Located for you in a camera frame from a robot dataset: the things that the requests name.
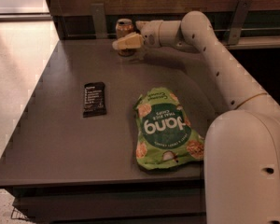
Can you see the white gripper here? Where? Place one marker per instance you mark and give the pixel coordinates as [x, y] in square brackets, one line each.
[151, 33]

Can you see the orange soda can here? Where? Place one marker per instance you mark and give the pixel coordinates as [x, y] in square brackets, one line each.
[123, 28]

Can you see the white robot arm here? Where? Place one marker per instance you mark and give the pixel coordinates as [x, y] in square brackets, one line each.
[242, 145]

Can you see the black snack bar wrapper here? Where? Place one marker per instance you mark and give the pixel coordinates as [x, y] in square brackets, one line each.
[94, 99]

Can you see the green rice chips bag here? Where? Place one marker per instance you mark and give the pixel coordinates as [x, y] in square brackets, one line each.
[165, 137]

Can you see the grey cabinet drawers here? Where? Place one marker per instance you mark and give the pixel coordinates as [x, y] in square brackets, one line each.
[174, 202]

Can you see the left grey metal bracket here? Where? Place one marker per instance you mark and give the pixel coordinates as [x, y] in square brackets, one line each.
[99, 21]

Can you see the grey metal bracket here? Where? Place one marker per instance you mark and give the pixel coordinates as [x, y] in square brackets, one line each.
[99, 21]
[237, 22]

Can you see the right grey metal bracket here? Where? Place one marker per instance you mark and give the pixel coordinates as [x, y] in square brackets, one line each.
[237, 22]

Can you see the wire rack on floor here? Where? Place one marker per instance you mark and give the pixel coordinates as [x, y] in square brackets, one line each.
[18, 215]

